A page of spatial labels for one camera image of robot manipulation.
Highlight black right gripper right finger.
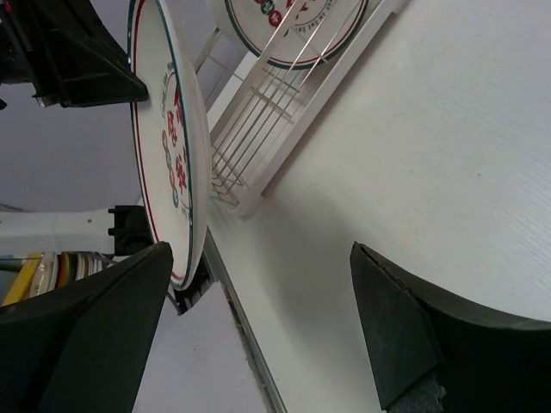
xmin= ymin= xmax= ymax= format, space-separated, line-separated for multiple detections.
xmin=350 ymin=243 xmax=550 ymax=412

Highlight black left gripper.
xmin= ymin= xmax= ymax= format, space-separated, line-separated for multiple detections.
xmin=1 ymin=1 xmax=149 ymax=108

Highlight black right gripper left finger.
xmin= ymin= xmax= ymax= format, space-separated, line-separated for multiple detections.
xmin=1 ymin=242 xmax=173 ymax=412

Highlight white plate red characters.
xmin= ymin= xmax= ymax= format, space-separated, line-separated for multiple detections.
xmin=127 ymin=1 xmax=212 ymax=290
xmin=207 ymin=0 xmax=369 ymax=70

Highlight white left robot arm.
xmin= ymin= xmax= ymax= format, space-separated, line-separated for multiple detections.
xmin=1 ymin=1 xmax=153 ymax=256

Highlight white dish rack drip tray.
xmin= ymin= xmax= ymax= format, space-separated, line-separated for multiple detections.
xmin=189 ymin=0 xmax=410 ymax=216

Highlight aluminium table edge rail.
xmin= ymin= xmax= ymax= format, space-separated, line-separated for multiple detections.
xmin=176 ymin=227 xmax=289 ymax=413

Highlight metal wire dish rack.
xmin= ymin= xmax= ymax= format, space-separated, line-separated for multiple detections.
xmin=189 ymin=0 xmax=388 ymax=203

